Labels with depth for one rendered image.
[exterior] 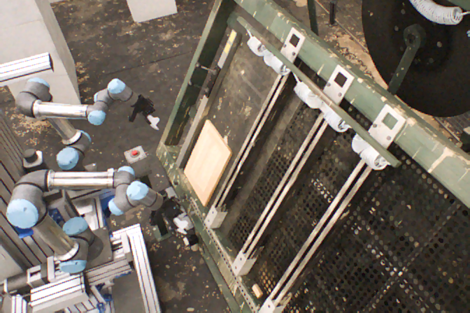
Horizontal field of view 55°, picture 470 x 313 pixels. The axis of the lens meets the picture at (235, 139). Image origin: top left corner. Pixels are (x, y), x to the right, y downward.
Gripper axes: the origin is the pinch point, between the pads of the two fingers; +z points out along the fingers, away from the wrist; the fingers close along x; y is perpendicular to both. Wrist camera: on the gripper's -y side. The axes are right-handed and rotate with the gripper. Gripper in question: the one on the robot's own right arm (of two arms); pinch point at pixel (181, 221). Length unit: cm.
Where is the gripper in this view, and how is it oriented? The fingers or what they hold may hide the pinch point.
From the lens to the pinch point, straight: 212.3
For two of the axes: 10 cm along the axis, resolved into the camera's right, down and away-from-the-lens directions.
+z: 5.1, 4.8, 7.1
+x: -3.3, -6.6, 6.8
